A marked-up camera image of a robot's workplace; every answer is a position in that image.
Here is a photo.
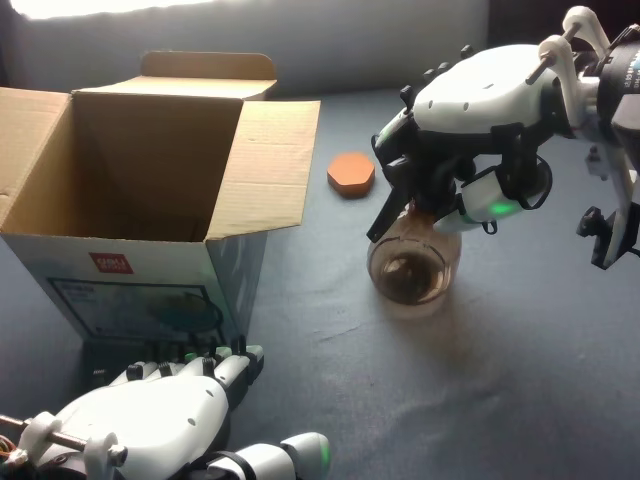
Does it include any grey table cloth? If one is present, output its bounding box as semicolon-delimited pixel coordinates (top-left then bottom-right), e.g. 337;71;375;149
0;87;640;480

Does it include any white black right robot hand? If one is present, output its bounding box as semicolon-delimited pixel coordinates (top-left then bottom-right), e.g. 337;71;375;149
371;43;555;236

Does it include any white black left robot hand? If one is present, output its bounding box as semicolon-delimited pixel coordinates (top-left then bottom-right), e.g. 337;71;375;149
49;337;332;480

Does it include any open cardboard box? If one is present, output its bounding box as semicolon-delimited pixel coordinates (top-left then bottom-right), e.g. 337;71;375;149
0;49;322;374

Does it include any orange octagonal disc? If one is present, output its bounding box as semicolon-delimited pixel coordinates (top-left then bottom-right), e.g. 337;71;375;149
326;152;376;199

